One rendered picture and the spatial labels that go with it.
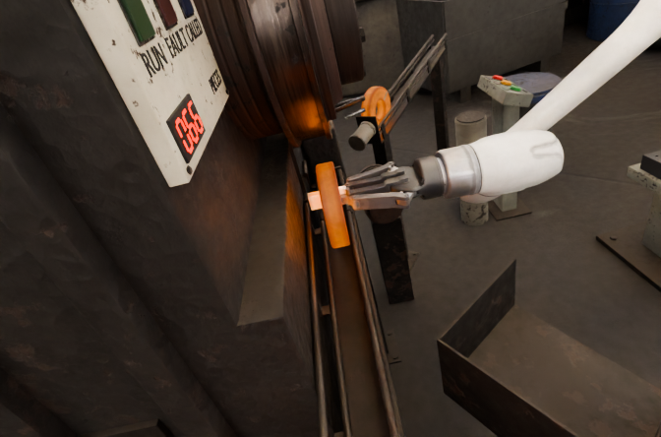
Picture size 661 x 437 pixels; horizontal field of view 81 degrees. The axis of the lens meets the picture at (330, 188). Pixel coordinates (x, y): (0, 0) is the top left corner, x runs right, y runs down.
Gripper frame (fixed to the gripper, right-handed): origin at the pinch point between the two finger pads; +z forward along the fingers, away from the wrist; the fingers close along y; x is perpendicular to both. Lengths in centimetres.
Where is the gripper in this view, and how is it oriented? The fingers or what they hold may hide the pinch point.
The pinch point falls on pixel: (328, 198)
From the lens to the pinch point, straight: 70.2
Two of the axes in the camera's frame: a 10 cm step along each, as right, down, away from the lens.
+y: -0.8, -5.2, 8.5
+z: -9.8, 2.0, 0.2
